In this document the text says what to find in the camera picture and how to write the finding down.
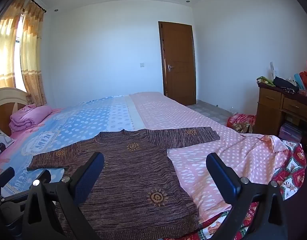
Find teal paper roll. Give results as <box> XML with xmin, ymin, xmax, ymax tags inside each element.
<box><xmin>293</xmin><ymin>73</ymin><xmax>306</xmax><ymax>90</ymax></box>

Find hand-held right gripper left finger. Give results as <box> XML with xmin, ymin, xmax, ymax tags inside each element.
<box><xmin>23</xmin><ymin>152</ymin><xmax>105</xmax><ymax>240</ymax></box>

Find cream wooden headboard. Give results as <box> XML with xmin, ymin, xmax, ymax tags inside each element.
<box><xmin>0</xmin><ymin>87</ymin><xmax>29</xmax><ymax>137</ymax></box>

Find red patterned bundle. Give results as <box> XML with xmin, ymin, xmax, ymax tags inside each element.
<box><xmin>227</xmin><ymin>113</ymin><xmax>256</xmax><ymax>133</ymax></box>

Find small red bag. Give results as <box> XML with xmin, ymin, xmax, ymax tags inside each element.
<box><xmin>299</xmin><ymin>70</ymin><xmax>307</xmax><ymax>90</ymax></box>

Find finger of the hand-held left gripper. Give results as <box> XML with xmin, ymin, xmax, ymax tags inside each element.
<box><xmin>0</xmin><ymin>167</ymin><xmax>15</xmax><ymax>194</ymax></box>

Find brown knit sweater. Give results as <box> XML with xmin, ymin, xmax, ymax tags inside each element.
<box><xmin>27</xmin><ymin>127</ymin><xmax>221</xmax><ymax>239</ymax></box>

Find purple shoe box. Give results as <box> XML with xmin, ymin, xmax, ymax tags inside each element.
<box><xmin>278</xmin><ymin>122</ymin><xmax>304</xmax><ymax>142</ymax></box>

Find folded pink blanket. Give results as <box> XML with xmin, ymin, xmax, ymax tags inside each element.
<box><xmin>9</xmin><ymin>104</ymin><xmax>52</xmax><ymax>132</ymax></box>

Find dark curtain rod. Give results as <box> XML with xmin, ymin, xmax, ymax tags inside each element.
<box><xmin>23</xmin><ymin>0</ymin><xmax>47</xmax><ymax>13</ymax></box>

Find white patterned pillow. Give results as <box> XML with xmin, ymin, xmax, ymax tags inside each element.
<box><xmin>0</xmin><ymin>123</ymin><xmax>15</xmax><ymax>160</ymax></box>

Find dotted pink blue bedsheet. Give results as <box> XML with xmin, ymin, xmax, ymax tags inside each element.
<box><xmin>0</xmin><ymin>92</ymin><xmax>289</xmax><ymax>230</ymax></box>

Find brown wooden desk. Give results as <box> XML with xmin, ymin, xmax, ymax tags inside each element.
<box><xmin>256</xmin><ymin>82</ymin><xmax>307</xmax><ymax>143</ymax></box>

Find brown wooden door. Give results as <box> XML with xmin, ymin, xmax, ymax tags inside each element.
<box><xmin>158</xmin><ymin>21</ymin><xmax>197</xmax><ymax>106</ymax></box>

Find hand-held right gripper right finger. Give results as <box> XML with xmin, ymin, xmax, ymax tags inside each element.
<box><xmin>206</xmin><ymin>152</ymin><xmax>289</xmax><ymax>240</ymax></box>

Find dark purple chair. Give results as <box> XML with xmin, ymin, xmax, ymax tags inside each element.
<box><xmin>281</xmin><ymin>142</ymin><xmax>307</xmax><ymax>240</ymax></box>

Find orange curtain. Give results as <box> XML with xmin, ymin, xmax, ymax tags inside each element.
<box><xmin>0</xmin><ymin>0</ymin><xmax>25</xmax><ymax>90</ymax></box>
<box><xmin>20</xmin><ymin>0</ymin><xmax>47</xmax><ymax>107</ymax></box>

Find green cloth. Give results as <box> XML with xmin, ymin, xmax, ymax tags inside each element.
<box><xmin>256</xmin><ymin>76</ymin><xmax>275</xmax><ymax>87</ymax></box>

